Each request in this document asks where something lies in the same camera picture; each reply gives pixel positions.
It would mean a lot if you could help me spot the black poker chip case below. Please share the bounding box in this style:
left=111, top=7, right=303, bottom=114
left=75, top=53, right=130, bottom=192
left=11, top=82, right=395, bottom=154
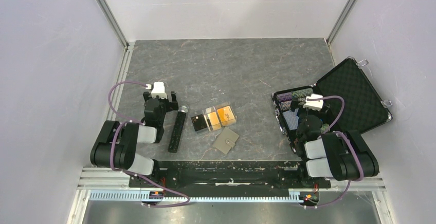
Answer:
left=271, top=57, right=392, bottom=156

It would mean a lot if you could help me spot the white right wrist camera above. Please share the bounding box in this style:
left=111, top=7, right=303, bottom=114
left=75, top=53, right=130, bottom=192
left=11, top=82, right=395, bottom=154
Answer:
left=303, top=94, right=323, bottom=111

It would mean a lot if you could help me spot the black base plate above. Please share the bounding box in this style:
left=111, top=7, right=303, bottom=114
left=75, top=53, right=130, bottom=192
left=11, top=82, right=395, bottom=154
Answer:
left=149, top=160, right=331, bottom=198

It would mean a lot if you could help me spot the purple yellow chip stack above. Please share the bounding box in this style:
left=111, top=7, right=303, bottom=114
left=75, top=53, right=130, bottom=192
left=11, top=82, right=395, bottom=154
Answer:
left=279, top=100, right=300, bottom=111

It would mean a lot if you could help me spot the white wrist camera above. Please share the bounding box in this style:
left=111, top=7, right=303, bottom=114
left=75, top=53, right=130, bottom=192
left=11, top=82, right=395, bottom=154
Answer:
left=303, top=94, right=323, bottom=111
left=146, top=82, right=168, bottom=99

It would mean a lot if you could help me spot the blue playing card deck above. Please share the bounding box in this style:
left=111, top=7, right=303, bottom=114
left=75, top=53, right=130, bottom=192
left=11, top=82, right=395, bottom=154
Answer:
left=283, top=110, right=299, bottom=130

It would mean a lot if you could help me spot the purple green chip stack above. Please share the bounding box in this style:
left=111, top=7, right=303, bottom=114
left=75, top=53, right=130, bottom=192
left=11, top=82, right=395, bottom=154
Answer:
left=276, top=88, right=314, bottom=102

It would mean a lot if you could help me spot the clear acrylic card tray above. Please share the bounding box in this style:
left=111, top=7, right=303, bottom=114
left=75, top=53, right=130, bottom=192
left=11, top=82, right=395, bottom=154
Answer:
left=190, top=102, right=237, bottom=133

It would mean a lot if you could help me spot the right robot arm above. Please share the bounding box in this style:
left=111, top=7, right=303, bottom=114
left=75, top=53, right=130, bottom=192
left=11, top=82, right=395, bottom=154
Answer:
left=292, top=109, right=380, bottom=187

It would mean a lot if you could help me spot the black glitter stick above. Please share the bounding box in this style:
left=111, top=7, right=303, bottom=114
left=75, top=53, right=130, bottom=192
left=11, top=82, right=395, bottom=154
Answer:
left=168, top=106, right=189, bottom=153

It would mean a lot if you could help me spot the beige leather card holder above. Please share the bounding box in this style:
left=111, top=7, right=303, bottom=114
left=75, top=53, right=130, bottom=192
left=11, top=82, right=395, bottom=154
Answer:
left=212, top=127, right=239, bottom=155

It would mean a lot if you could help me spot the black card stack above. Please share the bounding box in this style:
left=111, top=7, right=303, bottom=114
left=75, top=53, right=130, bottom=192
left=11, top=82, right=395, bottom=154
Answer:
left=191, top=114, right=209, bottom=133

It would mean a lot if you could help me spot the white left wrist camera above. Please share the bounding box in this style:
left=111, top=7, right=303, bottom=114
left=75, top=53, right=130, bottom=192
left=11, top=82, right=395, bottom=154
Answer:
left=146, top=82, right=168, bottom=99

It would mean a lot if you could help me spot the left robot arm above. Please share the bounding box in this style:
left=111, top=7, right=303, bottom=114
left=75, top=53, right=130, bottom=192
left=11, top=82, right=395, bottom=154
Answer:
left=90, top=91, right=179, bottom=187

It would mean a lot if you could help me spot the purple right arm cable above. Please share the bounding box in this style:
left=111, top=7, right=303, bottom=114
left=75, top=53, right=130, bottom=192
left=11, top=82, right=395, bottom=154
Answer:
left=299, top=95, right=365, bottom=210

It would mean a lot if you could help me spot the gold card stack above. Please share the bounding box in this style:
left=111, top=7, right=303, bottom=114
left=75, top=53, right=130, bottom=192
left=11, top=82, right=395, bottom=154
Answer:
left=206, top=111, right=222, bottom=131
left=216, top=105, right=236, bottom=126

